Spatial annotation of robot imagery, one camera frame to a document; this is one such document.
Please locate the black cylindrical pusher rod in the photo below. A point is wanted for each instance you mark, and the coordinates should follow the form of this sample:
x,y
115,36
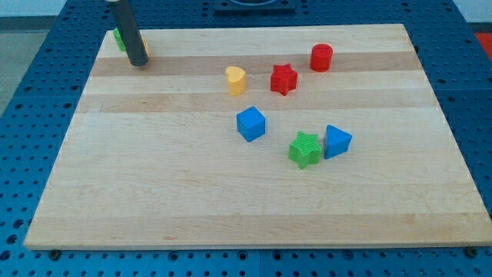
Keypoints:
x,y
129,31

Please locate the green block behind rod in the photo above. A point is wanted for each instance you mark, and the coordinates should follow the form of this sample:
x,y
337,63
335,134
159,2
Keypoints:
x,y
118,39

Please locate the blue cube block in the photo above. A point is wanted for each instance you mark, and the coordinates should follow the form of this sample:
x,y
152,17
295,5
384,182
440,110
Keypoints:
x,y
251,124

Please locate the red cylinder block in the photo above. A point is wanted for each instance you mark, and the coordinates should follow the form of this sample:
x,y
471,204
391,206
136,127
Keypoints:
x,y
321,55

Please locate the yellow block behind rod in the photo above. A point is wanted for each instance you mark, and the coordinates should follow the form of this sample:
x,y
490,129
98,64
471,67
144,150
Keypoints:
x,y
146,47

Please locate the red star block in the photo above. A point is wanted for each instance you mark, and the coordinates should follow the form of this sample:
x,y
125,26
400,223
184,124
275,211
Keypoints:
x,y
283,79

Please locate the yellow heart block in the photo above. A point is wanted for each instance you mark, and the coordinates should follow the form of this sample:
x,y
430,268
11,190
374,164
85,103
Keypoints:
x,y
236,80

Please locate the green star block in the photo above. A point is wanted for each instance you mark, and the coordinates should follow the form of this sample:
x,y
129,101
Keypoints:
x,y
305,150

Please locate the wooden board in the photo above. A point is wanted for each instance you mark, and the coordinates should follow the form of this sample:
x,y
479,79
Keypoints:
x,y
153,158

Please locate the blue triangle block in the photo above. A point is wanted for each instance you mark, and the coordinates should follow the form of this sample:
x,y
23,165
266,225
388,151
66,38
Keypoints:
x,y
336,141

